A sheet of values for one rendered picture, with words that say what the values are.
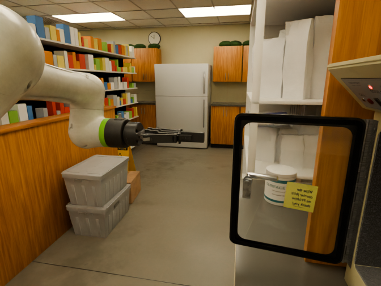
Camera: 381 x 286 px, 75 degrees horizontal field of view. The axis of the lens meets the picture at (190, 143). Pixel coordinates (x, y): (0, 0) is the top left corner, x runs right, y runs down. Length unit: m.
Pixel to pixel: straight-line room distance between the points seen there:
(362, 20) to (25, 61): 0.69
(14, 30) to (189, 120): 5.07
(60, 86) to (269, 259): 0.77
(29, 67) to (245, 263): 0.73
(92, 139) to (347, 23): 0.74
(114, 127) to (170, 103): 4.68
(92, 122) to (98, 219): 1.83
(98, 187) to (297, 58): 1.87
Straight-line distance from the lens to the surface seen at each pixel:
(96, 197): 2.48
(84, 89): 0.78
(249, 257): 0.87
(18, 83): 0.39
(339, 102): 0.74
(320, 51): 1.78
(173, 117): 5.44
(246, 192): 0.72
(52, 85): 0.69
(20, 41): 0.39
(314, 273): 0.87
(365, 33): 0.76
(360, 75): 0.55
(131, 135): 0.75
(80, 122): 0.82
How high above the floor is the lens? 1.47
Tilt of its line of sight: 14 degrees down
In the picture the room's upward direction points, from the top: straight up
